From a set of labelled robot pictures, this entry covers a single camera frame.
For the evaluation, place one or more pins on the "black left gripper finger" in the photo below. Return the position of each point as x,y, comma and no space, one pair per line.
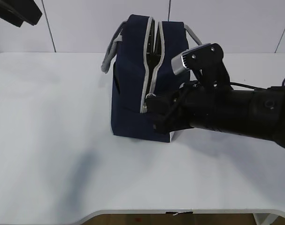
16,12

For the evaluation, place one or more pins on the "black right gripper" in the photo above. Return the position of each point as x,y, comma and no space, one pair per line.
192,107

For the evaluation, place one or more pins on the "navy blue lunch bag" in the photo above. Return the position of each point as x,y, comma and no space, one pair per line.
140,54

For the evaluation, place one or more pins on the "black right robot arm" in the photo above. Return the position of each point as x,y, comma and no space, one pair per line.
254,113

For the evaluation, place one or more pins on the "black tape on table edge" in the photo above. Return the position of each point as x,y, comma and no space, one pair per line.
178,213

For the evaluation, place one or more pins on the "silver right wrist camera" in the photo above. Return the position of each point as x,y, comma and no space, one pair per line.
197,58

